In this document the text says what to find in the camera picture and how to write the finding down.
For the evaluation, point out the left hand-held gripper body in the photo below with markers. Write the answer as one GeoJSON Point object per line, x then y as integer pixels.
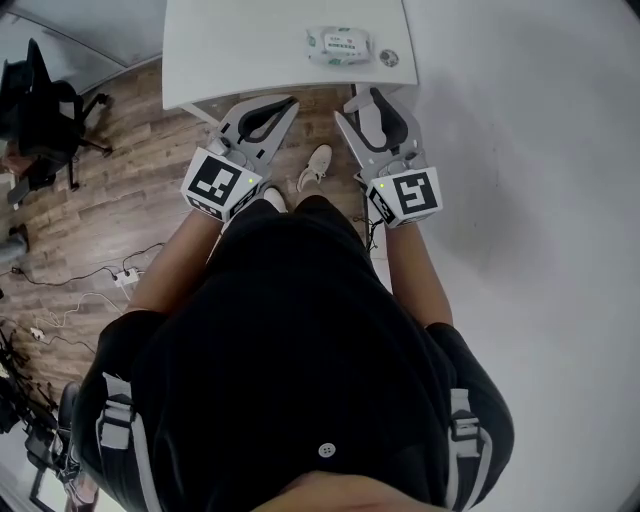
{"type": "Point", "coordinates": [220, 182]}

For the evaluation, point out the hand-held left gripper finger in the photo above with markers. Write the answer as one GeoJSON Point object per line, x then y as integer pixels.
{"type": "Point", "coordinates": [277, 137]}
{"type": "Point", "coordinates": [231, 119]}

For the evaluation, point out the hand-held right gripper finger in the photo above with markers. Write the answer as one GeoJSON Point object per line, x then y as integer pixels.
{"type": "Point", "coordinates": [358, 148]}
{"type": "Point", "coordinates": [408, 130]}

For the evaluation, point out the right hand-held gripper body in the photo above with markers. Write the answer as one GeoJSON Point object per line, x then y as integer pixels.
{"type": "Point", "coordinates": [412, 196]}

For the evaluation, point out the white wet wipes pack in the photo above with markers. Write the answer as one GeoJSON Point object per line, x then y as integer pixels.
{"type": "Point", "coordinates": [340, 46]}

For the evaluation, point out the person's left forearm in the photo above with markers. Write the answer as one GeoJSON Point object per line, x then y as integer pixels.
{"type": "Point", "coordinates": [170, 265]}

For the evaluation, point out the person's right forearm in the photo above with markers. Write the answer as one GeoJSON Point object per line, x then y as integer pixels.
{"type": "Point", "coordinates": [415, 280]}

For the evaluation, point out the person's right white shoe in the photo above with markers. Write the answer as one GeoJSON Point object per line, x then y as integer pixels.
{"type": "Point", "coordinates": [315, 167]}

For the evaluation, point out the person's white shoe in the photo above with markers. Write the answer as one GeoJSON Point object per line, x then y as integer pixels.
{"type": "Point", "coordinates": [315, 167]}
{"type": "Point", "coordinates": [275, 198]}

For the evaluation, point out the person's left white shoe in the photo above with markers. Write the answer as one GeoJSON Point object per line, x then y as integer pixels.
{"type": "Point", "coordinates": [275, 198]}

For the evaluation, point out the small round patterned disc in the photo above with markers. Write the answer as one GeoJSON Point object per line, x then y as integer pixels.
{"type": "Point", "coordinates": [388, 57]}

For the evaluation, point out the white power strip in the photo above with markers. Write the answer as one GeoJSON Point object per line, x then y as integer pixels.
{"type": "Point", "coordinates": [126, 277]}

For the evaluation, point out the person's black shirt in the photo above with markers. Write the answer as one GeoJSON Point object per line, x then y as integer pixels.
{"type": "Point", "coordinates": [300, 325]}

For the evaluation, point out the black office chair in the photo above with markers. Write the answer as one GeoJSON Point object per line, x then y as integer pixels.
{"type": "Point", "coordinates": [45, 120]}

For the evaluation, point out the white shirt button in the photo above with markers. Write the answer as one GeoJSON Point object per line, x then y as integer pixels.
{"type": "Point", "coordinates": [326, 450]}

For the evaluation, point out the black tripod equipment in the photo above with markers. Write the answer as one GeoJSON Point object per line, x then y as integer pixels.
{"type": "Point", "coordinates": [20, 400]}

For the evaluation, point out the person's chin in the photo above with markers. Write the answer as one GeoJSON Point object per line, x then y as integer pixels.
{"type": "Point", "coordinates": [350, 495]}

